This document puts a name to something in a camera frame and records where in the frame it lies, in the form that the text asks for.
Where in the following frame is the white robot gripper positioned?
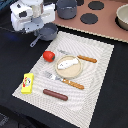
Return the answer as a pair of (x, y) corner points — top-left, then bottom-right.
(10, 2), (55, 33)

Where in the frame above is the cream bowl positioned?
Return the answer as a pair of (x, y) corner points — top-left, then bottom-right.
(116, 4), (128, 30)

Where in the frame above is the beige woven placemat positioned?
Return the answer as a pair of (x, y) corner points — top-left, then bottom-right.
(12, 31), (115, 128)

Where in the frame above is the round wooden plate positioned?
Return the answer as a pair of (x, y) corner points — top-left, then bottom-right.
(55, 55), (83, 78)

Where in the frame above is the small grey saucepan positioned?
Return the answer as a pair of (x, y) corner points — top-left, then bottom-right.
(30, 23), (58, 47)

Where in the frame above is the brown toy sausage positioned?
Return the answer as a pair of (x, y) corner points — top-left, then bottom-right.
(43, 89), (68, 101)

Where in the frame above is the knife with wooden handle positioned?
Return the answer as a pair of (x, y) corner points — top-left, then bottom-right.
(58, 50), (97, 63)

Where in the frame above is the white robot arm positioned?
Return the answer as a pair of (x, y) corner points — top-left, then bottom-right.
(10, 0), (55, 33)

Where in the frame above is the black rear burner disc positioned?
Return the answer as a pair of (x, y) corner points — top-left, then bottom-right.
(88, 1), (104, 10)

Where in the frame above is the red toy tomato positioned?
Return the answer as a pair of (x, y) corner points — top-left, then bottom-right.
(43, 51), (55, 62)

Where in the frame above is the yellow butter box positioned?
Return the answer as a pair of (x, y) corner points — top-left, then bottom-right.
(21, 73), (34, 94)

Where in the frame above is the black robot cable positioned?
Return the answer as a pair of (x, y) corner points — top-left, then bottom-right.
(0, 24), (22, 34)

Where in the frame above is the fork with wooden handle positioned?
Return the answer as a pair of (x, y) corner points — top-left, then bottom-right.
(44, 71), (84, 90)

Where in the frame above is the tall grey pot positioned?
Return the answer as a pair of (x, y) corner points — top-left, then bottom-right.
(56, 0), (77, 19)

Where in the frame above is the white toy fish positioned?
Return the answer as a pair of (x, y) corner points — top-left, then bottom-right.
(58, 58), (78, 69)

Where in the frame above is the black stove burner disc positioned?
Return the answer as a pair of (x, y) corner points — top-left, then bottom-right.
(80, 13), (98, 24)

